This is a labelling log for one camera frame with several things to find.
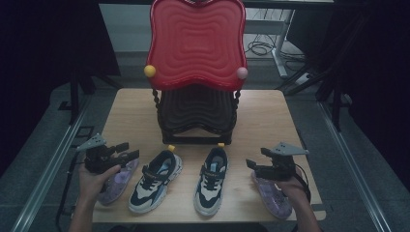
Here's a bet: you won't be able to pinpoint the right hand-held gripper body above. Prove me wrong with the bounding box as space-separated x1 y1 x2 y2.
265 141 309 182

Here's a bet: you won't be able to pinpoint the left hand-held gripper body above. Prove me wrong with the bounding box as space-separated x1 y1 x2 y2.
76 133 122 175

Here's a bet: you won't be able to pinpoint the purple sandal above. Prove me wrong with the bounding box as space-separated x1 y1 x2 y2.
250 170 294 220
96 157 140 206

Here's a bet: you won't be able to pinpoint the navy white sneaker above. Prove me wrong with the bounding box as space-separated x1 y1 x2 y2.
192 147 229 217
128 149 184 215

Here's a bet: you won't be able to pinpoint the red and black shoe rack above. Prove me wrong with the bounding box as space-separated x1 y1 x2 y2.
143 0 249 153

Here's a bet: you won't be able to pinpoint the person's right hand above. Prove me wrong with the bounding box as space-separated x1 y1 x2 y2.
276 170 308 201

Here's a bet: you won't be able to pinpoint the person's left hand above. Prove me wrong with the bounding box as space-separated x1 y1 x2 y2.
77 164 122 204

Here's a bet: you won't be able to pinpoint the black metal stand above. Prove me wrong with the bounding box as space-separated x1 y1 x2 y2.
276 18 356 132
58 66 123 126

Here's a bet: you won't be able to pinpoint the white power strip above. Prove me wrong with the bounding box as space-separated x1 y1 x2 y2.
294 72 314 87

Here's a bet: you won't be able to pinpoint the dark curtain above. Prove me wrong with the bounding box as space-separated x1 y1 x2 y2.
286 0 410 194
0 0 122 178

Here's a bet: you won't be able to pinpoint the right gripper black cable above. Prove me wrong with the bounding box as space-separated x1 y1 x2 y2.
292 163 312 202

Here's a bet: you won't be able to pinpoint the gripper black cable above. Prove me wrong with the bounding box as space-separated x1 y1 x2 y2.
55 154 85 228
292 163 312 202

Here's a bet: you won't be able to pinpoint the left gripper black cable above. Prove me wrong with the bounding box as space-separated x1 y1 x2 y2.
55 154 85 228

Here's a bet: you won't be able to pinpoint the aluminium floor rail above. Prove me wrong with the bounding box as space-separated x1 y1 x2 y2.
10 96 95 232
317 101 393 232

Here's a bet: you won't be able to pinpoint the coiled black floor cables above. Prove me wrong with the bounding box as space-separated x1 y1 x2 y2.
246 32 306 63

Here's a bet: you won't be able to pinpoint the white desk frame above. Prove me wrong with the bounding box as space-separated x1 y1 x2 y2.
244 9 296 79

